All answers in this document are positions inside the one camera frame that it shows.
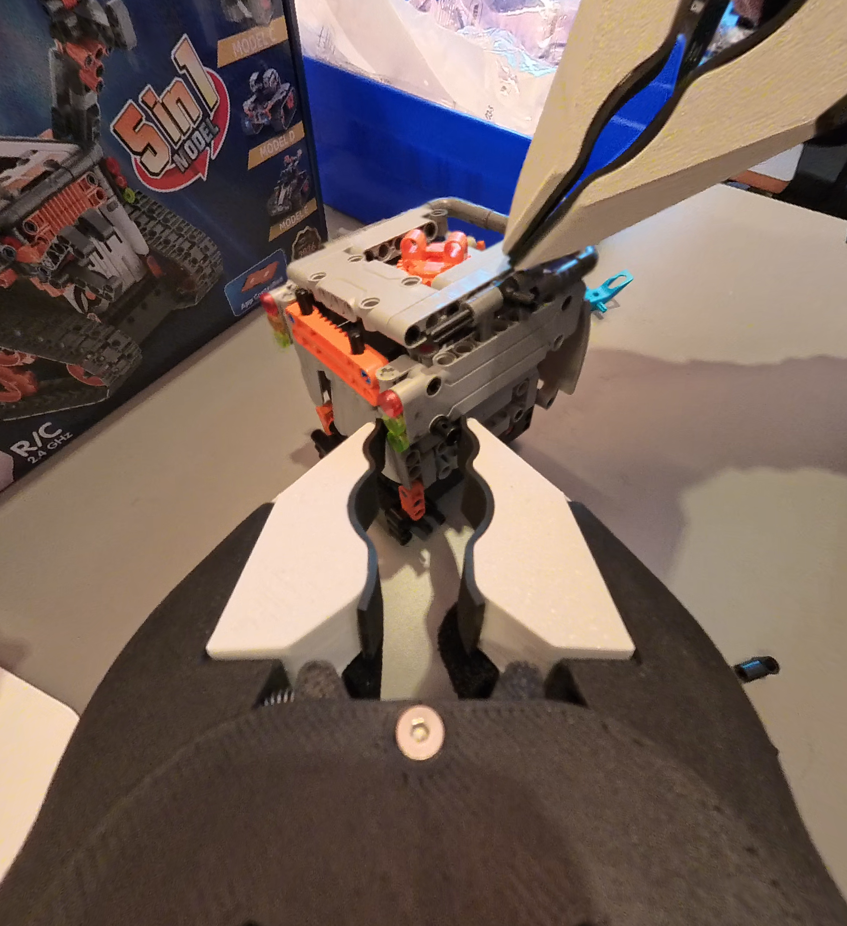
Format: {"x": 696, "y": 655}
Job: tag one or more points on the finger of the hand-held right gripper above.
{"x": 590, "y": 87}
{"x": 771, "y": 87}

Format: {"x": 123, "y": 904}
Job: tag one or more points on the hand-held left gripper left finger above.
{"x": 286, "y": 579}

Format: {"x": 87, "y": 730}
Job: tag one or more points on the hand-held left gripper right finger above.
{"x": 546, "y": 579}

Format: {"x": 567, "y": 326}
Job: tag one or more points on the teal brick separator tool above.
{"x": 609, "y": 290}

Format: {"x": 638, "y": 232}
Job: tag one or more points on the grey toy brick model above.
{"x": 366, "y": 282}

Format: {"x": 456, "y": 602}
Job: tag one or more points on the clear plastic bags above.
{"x": 438, "y": 44}

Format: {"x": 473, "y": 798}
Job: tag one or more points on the blue plastic bin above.
{"x": 395, "y": 145}

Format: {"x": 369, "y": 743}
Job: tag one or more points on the small black pin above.
{"x": 758, "y": 667}

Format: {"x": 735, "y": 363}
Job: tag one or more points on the robot kit box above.
{"x": 105, "y": 217}

